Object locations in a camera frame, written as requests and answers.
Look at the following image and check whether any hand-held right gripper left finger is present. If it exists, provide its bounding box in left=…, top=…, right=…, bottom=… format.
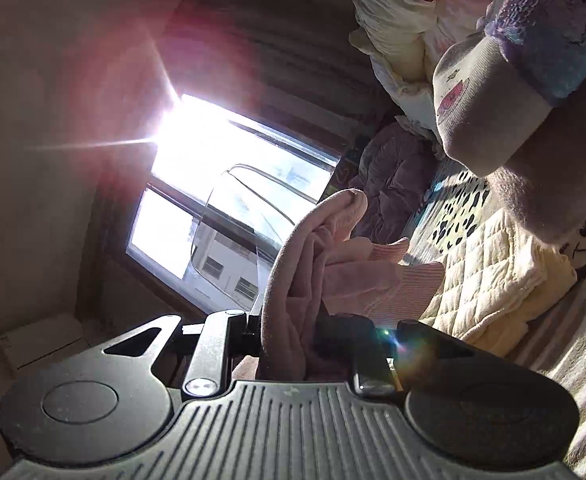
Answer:
left=98, top=309, right=266, bottom=402

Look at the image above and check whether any yellow quilted blanket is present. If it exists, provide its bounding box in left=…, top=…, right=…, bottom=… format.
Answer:
left=403, top=205, right=578, bottom=356

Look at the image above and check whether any purple quilt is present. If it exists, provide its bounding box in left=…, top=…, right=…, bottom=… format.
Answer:
left=348, top=122, right=446, bottom=241

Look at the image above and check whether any stack of folded clothes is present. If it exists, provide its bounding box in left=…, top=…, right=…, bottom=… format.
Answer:
left=430, top=0, right=586, bottom=248

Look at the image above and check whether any cartoon mouse printed blanket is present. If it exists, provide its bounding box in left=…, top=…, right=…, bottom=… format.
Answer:
left=398, top=157, right=586, bottom=478

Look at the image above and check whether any pink sweatshirt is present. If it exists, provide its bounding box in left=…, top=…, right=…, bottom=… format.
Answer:
left=233, top=189, right=446, bottom=393

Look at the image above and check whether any white duvet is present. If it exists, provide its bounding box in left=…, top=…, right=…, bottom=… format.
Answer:
left=350, top=0, right=454, bottom=131

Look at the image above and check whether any brown curtain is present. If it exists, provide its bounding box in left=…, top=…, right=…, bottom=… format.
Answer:
left=173, top=0, right=384, bottom=151

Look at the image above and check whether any window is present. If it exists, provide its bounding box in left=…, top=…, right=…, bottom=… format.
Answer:
left=123, top=92, right=341, bottom=313

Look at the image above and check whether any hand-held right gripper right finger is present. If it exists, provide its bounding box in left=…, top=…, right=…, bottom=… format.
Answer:
left=317, top=312, right=478, bottom=397

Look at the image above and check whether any colourful alphabet board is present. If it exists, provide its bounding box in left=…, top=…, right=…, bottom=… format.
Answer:
left=330, top=135, right=374, bottom=196

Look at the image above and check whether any white box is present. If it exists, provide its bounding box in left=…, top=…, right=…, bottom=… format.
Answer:
left=0, top=312, right=86, bottom=373

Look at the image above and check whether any cream duvet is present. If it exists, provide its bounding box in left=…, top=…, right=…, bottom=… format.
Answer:
left=373, top=35, right=446, bottom=128

